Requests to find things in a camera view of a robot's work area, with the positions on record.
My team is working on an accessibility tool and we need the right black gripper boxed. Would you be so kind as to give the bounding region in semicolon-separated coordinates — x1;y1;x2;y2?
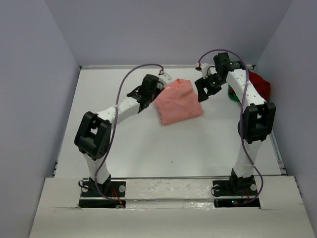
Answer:
195;73;226;103

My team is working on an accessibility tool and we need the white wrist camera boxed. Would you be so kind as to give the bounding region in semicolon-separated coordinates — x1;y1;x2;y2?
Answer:
158;72;172;87
195;62;214;79

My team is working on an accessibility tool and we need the green t shirt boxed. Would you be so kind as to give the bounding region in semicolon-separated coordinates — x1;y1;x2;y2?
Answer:
228;85;240;103

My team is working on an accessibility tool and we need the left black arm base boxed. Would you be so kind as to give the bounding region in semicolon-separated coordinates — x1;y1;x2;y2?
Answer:
78;179;126;209

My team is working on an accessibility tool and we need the pink t shirt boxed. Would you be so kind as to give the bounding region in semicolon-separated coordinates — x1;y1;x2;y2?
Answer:
154;79;203;125

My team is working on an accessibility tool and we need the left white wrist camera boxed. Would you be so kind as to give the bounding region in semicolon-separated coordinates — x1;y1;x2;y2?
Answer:
158;72;172;87

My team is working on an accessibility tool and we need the white foam front panel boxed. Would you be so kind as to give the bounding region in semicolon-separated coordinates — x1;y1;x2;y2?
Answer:
30;176;314;238

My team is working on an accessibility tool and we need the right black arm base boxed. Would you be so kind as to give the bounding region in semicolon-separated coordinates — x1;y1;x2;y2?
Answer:
211;180;261;208

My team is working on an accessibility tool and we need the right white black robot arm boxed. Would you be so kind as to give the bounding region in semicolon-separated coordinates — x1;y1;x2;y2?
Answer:
195;49;276;197

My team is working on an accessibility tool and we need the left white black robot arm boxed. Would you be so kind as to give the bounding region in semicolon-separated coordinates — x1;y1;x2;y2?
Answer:
74;72;171;196

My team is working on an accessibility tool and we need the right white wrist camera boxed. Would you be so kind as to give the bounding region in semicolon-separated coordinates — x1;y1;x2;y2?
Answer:
195;62;214;79

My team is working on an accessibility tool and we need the red t shirt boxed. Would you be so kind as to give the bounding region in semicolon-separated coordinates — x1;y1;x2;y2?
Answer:
249;71;271;102

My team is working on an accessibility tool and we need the aluminium back table rail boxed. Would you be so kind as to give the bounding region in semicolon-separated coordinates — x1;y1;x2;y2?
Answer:
79;64;256;70

